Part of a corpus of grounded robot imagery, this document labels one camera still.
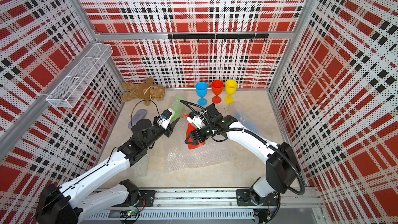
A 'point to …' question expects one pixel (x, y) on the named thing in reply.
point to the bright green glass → (178, 107)
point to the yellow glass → (231, 86)
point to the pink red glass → (189, 128)
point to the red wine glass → (217, 86)
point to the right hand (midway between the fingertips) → (193, 139)
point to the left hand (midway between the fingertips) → (177, 115)
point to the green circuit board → (130, 213)
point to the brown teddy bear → (147, 91)
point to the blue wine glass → (201, 88)
